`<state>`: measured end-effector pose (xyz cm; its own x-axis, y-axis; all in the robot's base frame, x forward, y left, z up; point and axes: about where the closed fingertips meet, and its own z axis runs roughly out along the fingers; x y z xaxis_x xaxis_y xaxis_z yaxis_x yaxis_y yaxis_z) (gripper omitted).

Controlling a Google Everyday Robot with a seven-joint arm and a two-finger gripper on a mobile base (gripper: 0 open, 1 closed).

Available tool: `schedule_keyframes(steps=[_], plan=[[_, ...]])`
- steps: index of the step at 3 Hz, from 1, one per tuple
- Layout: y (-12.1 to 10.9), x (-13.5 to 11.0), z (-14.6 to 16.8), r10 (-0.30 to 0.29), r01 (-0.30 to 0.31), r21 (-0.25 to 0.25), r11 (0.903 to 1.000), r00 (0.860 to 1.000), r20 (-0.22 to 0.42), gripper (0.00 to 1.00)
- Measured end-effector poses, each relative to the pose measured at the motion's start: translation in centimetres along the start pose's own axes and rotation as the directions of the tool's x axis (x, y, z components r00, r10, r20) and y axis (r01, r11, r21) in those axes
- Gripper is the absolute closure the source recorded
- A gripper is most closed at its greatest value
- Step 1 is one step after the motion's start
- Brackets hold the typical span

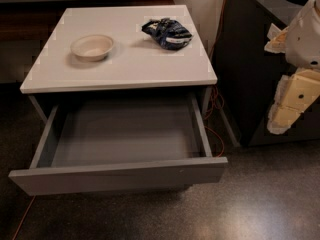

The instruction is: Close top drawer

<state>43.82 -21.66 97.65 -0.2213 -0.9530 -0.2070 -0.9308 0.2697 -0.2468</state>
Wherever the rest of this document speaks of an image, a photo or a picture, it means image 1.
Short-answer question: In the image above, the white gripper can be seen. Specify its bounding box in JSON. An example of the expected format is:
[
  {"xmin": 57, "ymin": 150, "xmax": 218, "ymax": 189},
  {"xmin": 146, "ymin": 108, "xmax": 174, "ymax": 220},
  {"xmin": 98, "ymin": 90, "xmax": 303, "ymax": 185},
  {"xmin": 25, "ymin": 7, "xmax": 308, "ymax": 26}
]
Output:
[{"xmin": 264, "ymin": 0, "xmax": 320, "ymax": 135}]

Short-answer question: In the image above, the grey top drawer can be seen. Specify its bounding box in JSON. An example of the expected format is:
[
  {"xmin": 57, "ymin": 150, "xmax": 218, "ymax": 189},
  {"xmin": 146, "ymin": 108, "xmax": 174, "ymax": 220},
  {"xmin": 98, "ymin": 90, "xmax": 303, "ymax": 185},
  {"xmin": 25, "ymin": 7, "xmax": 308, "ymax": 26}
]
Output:
[{"xmin": 9, "ymin": 93, "xmax": 227, "ymax": 196}]

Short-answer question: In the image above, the white top drawer cabinet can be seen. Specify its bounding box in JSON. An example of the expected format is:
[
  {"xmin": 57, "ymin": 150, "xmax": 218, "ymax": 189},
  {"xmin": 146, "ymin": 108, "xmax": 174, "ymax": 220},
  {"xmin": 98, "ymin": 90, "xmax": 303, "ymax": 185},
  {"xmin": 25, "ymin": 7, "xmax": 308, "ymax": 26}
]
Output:
[{"xmin": 20, "ymin": 5, "xmax": 217, "ymax": 112}]

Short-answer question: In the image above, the white label on bin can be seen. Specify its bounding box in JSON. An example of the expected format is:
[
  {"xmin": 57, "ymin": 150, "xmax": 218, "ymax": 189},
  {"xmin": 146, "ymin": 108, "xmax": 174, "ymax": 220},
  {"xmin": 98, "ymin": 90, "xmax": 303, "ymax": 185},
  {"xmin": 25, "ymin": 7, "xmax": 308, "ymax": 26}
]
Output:
[{"xmin": 267, "ymin": 24, "xmax": 281, "ymax": 40}]

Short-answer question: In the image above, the black trash bin cabinet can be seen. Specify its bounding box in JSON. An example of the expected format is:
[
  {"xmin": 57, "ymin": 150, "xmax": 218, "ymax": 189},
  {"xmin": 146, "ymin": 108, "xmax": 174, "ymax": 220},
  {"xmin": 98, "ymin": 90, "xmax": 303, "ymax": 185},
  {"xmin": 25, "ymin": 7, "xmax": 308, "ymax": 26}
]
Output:
[{"xmin": 212, "ymin": 0, "xmax": 320, "ymax": 146}]

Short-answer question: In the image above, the blue chip bag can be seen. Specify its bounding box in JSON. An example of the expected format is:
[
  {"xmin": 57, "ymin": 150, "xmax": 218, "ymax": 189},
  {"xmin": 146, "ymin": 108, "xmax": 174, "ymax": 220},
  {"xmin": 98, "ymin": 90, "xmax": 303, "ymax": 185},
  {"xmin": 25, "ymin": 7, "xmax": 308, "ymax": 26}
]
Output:
[{"xmin": 141, "ymin": 18, "xmax": 193, "ymax": 50}]

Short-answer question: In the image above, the white paper bowl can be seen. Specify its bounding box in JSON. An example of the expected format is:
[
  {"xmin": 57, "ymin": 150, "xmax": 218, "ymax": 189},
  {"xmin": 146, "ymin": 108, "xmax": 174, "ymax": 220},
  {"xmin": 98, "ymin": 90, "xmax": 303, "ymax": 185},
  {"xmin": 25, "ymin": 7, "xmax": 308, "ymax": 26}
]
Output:
[{"xmin": 70, "ymin": 35, "xmax": 114, "ymax": 62}]

